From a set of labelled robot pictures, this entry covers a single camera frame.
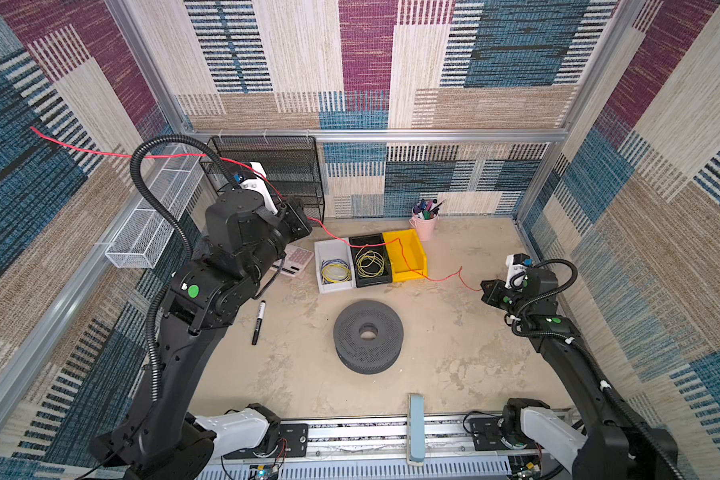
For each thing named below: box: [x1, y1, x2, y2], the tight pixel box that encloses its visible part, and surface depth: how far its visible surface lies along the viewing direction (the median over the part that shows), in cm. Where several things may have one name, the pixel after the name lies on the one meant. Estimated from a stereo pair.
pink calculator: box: [269, 244, 315, 277], surface depth 107 cm
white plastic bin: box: [314, 237, 356, 294], surface depth 103 cm
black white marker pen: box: [252, 300, 266, 345], surface depth 95 cm
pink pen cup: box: [409, 214, 439, 242], surface depth 111 cm
